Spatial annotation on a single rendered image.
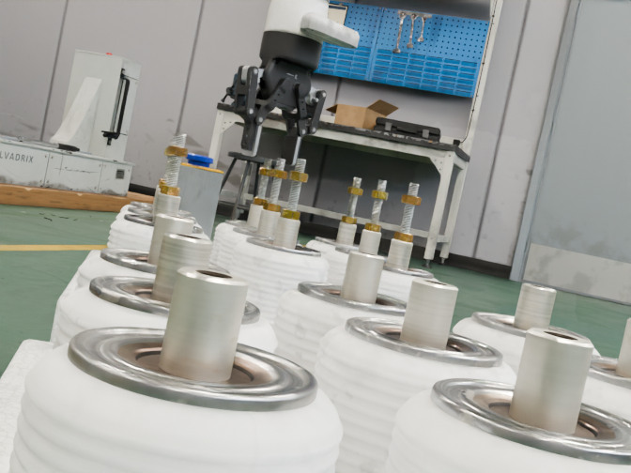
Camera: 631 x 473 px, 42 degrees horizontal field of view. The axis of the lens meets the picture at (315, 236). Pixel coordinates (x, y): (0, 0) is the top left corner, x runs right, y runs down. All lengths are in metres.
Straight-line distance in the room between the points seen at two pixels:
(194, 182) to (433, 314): 0.82
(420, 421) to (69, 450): 0.11
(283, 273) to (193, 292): 0.53
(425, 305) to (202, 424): 0.19
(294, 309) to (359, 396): 0.13
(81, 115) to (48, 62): 2.75
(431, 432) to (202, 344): 0.08
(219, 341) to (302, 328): 0.23
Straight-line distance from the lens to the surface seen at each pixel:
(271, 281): 0.77
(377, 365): 0.36
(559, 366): 0.28
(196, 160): 1.19
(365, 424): 0.36
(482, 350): 0.41
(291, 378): 0.26
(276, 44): 1.02
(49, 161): 4.01
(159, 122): 6.59
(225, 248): 0.91
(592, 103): 5.82
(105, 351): 0.25
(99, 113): 4.54
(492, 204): 5.78
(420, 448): 0.27
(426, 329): 0.39
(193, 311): 0.24
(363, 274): 0.50
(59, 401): 0.23
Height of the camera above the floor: 0.31
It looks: 3 degrees down
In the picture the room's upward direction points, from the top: 12 degrees clockwise
